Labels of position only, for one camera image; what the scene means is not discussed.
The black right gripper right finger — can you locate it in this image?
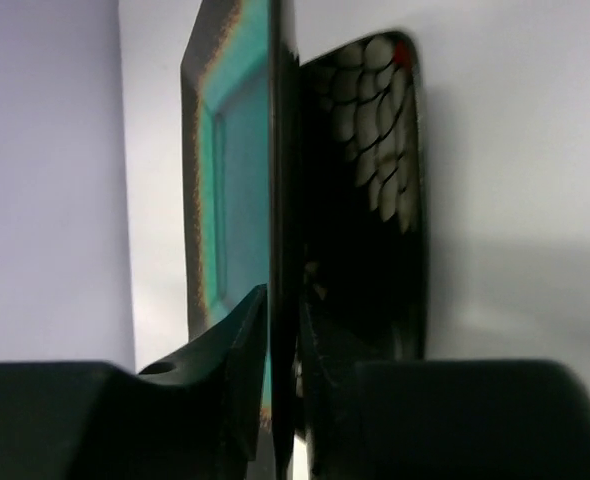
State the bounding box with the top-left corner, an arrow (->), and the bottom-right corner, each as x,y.
298,300 -> 375,475

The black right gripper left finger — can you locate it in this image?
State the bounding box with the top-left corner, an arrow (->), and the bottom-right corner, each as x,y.
139,285 -> 268,460

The teal brown square plate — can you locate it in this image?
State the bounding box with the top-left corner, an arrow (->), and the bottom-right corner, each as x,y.
180,1 -> 303,479

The black floral square plate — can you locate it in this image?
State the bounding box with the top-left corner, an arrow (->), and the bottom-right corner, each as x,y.
299,30 -> 428,361

